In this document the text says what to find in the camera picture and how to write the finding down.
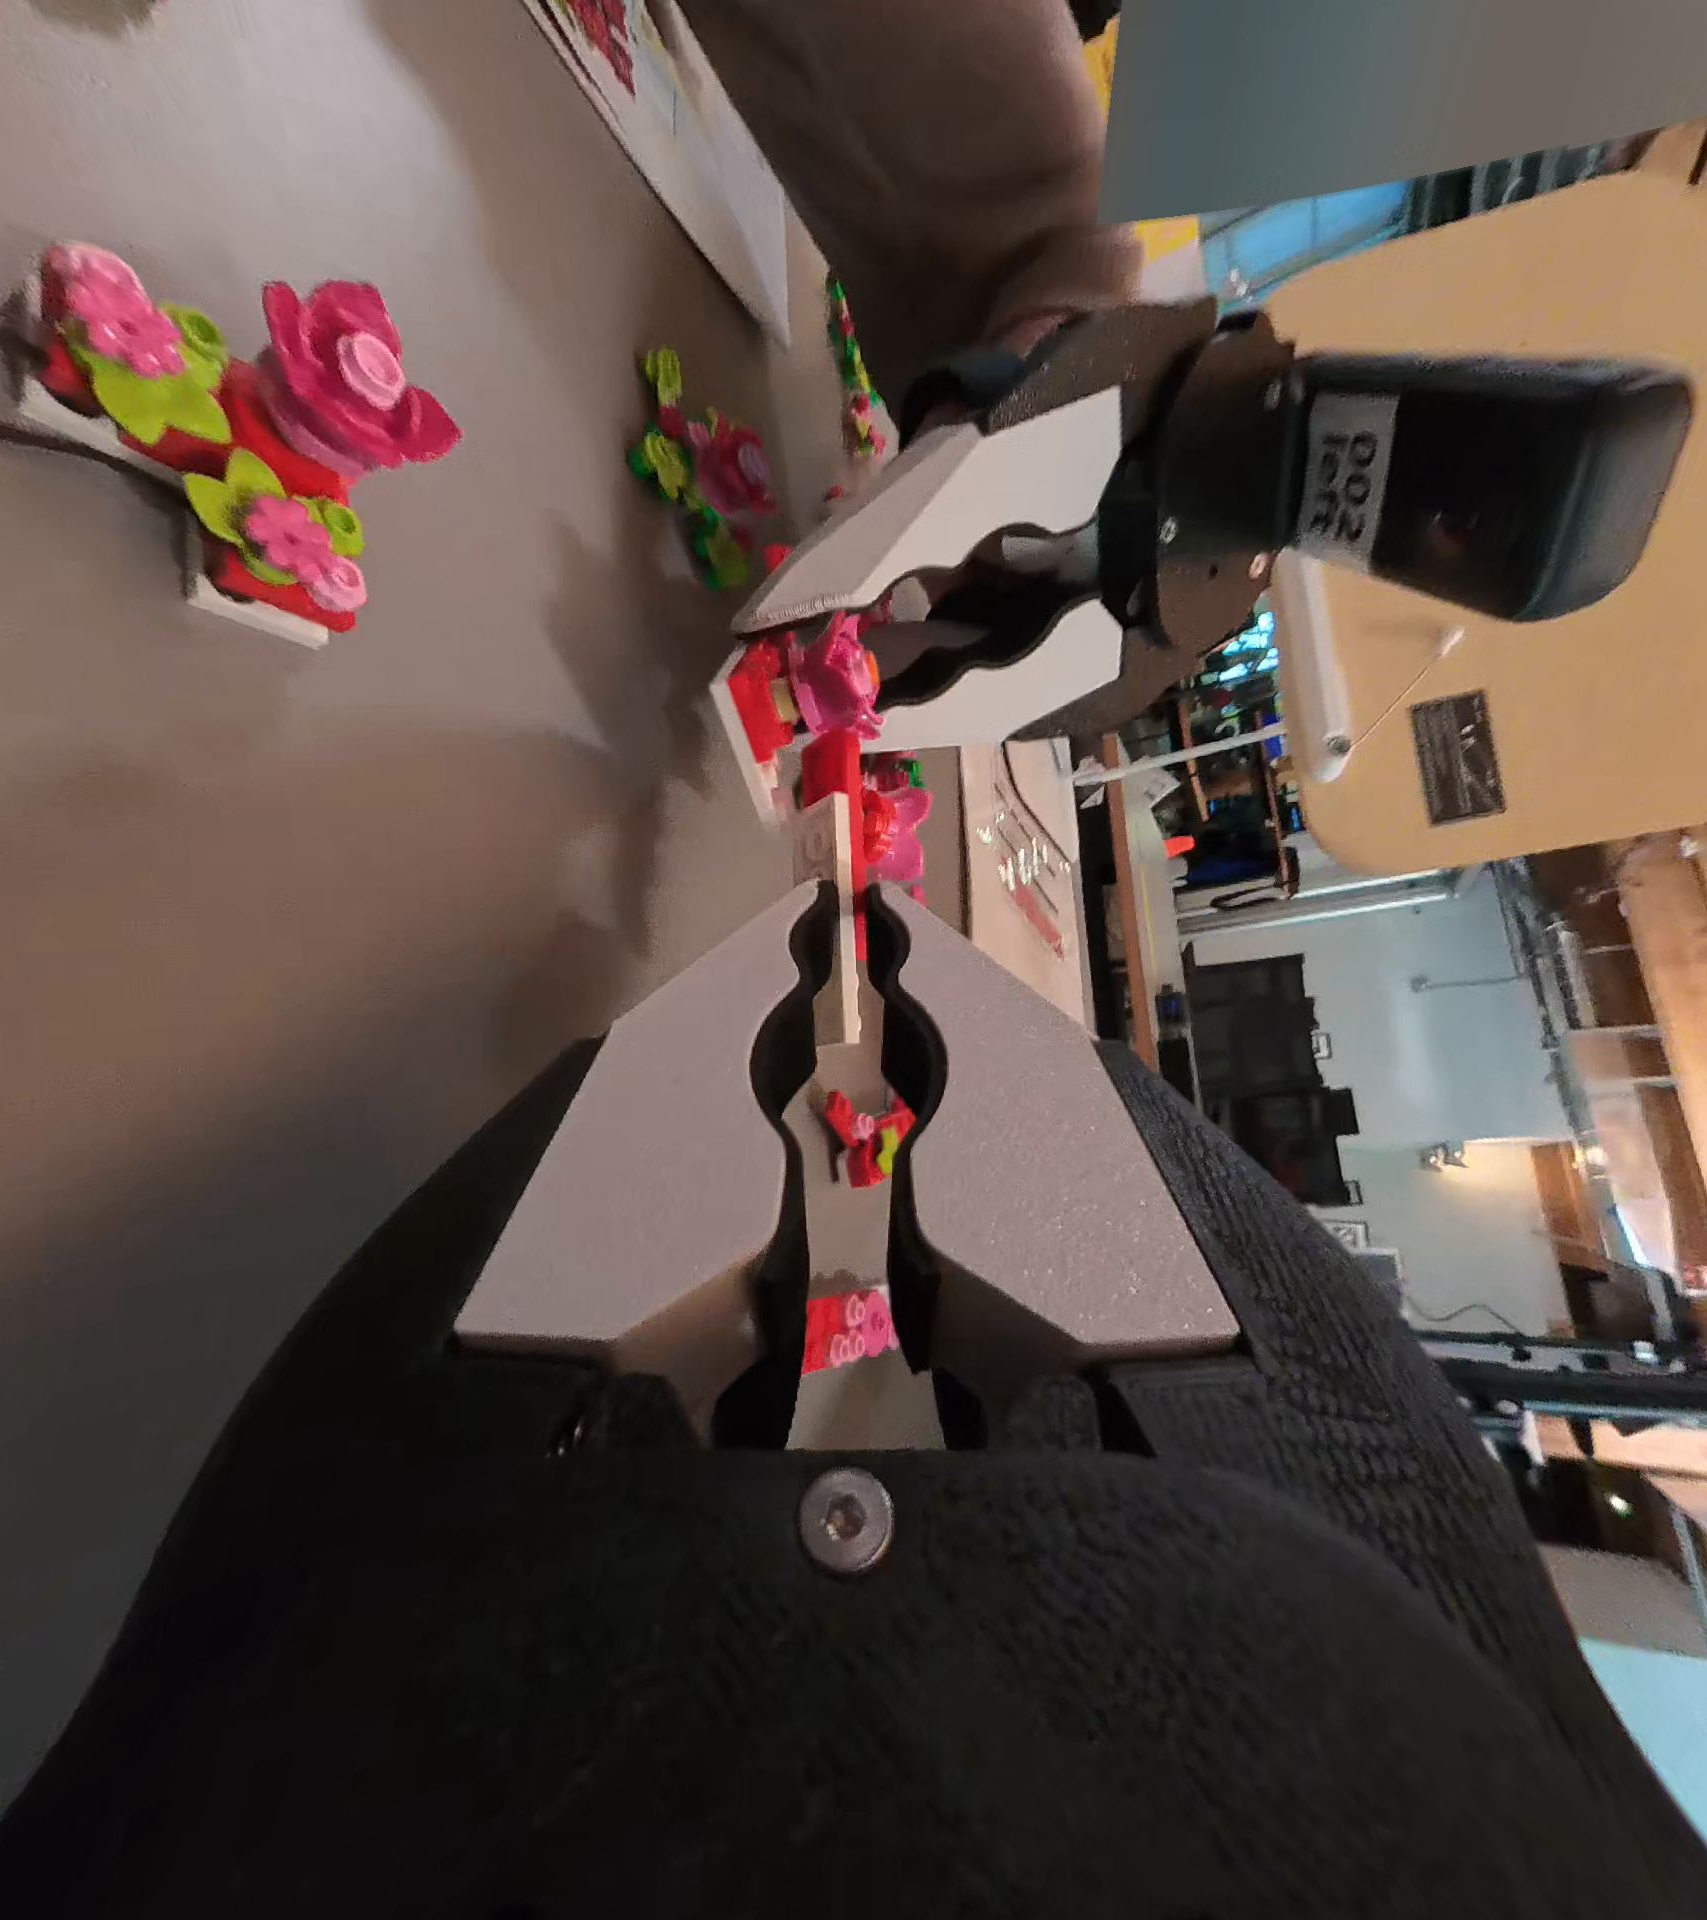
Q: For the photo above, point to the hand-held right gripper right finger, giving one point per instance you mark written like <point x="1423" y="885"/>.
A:
<point x="1063" y="1200"/>

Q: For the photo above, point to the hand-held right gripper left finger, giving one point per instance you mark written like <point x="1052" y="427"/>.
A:
<point x="644" y="1200"/>

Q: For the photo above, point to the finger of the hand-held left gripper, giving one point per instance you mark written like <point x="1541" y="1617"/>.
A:
<point x="1048" y="691"/>
<point x="974" y="480"/>

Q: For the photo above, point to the curved red brick heart section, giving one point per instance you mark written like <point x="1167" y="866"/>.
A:
<point x="846" y="1328"/>

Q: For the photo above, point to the red brick section two roses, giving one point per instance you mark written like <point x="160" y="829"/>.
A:
<point x="756" y="705"/>

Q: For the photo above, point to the person's left forearm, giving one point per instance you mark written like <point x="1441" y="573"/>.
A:
<point x="914" y="151"/>

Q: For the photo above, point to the small brick flower cluster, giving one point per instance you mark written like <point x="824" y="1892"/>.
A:
<point x="854" y="391"/>

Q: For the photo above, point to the clear bag with printed sheet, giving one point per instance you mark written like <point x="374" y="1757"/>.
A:
<point x="1018" y="871"/>

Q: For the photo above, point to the brick rose with green leaves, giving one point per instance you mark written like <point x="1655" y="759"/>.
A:
<point x="726" y="464"/>

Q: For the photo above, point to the building instruction booklet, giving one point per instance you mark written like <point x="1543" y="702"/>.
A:
<point x="704" y="164"/>

